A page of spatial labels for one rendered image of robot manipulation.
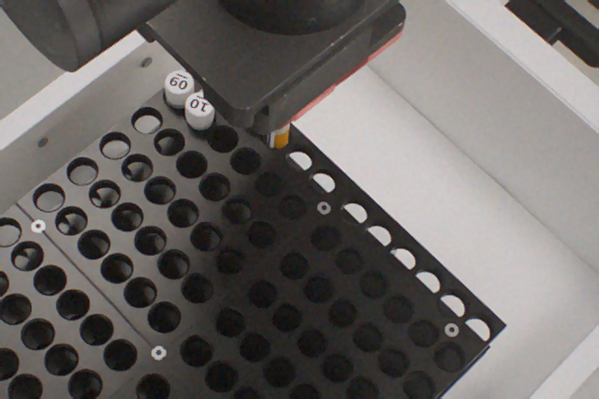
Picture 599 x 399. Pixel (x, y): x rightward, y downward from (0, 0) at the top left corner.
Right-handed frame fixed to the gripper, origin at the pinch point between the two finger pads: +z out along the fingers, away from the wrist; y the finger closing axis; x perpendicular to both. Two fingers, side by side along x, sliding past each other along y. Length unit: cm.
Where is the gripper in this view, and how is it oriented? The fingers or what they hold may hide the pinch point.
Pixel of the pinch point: (281, 98)
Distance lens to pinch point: 47.4
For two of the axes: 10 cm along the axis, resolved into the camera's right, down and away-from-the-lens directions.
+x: -6.8, -6.8, 2.7
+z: -0.5, 4.1, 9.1
